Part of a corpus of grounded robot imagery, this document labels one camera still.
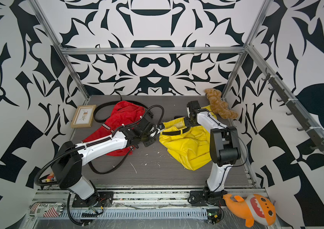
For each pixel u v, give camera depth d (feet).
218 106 3.43
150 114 3.47
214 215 2.34
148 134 2.30
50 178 2.72
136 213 2.34
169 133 2.80
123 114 3.09
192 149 2.71
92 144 1.60
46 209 2.26
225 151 1.66
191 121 2.75
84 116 3.47
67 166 1.44
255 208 2.15
